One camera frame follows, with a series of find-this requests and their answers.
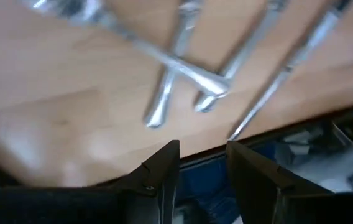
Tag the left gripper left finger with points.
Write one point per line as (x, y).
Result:
(71, 205)

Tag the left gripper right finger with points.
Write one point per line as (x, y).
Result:
(288, 205)

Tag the silver knife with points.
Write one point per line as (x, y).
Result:
(277, 84)

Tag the silver spoon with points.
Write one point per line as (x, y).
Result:
(246, 53)
(195, 76)

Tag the person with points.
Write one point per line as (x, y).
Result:
(207, 186)

